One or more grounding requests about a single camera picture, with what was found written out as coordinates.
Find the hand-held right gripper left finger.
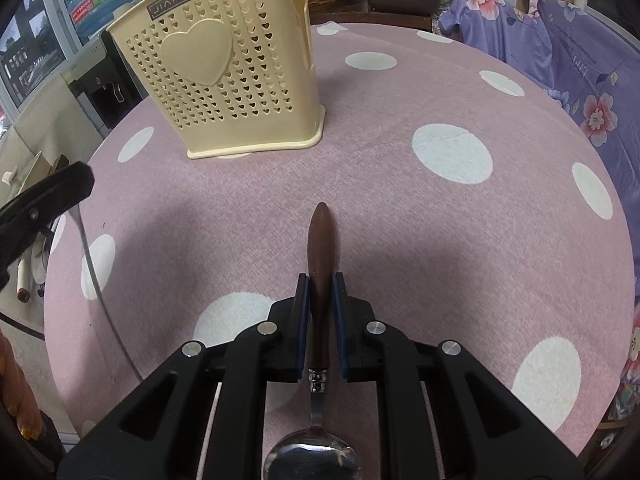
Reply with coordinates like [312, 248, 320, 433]
[57, 272, 312, 480]

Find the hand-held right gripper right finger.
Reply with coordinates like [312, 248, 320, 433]
[332, 271, 586, 480]

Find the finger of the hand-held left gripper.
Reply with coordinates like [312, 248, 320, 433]
[0, 161, 96, 273]

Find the wooden handle metal spoon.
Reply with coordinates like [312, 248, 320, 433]
[262, 202, 362, 480]

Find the beige plastic utensil holder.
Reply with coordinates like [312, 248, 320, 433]
[107, 0, 327, 160]

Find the cardboard box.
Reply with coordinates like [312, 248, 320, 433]
[2, 150, 71, 202]

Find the water dispenser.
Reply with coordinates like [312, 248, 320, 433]
[67, 30, 147, 133]

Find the pink polka dot tablecloth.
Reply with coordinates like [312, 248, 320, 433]
[44, 22, 632, 480]

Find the blue water bottle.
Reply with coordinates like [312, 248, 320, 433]
[60, 0, 136, 43]

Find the orange brown object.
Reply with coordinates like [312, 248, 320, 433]
[0, 335, 44, 442]

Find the dark wooden stand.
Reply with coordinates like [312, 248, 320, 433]
[307, 0, 433, 33]

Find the purple floral cloth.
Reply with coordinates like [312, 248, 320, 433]
[437, 0, 640, 396]

